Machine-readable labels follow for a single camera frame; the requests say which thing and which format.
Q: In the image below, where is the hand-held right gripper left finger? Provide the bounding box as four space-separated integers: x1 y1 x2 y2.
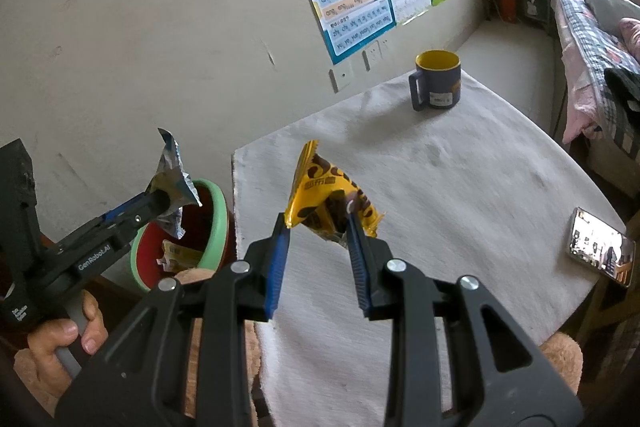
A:
54 213 292 427

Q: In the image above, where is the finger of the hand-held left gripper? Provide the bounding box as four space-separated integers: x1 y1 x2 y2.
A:
97 188 173 233

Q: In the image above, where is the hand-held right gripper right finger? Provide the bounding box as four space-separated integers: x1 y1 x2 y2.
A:
346 211 587 427

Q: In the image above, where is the blue silver foil wrapper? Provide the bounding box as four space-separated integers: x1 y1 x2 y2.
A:
149 128 203 240

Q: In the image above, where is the red bin with green rim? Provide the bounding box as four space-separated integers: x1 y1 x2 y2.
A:
130 179 232 292

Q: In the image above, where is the yellow brown snack wrapper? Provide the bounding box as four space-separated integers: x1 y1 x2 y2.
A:
283 140 385 249

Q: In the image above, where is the person's left hand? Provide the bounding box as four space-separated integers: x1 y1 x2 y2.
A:
14 289 109 410

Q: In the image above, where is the blue mug with yellow inside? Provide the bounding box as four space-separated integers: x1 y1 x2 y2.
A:
408 50 462 111

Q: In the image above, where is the brown plush blanket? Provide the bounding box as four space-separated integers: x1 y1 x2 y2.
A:
175 266 585 427

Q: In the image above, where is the smartphone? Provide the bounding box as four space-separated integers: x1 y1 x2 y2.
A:
566 207 637 289

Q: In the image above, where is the bed with plaid sheet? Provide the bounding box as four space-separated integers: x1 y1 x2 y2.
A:
550 0 640 198

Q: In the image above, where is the black clothing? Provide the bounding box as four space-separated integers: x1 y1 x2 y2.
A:
605 68 640 112

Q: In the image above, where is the pink quilt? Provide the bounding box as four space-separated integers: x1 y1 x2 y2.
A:
619 18 640 62

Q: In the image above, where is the grey white pillow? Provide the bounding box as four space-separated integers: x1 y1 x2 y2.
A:
584 0 640 25

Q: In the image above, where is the large white wall socket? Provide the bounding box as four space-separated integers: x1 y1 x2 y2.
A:
328 59 354 94

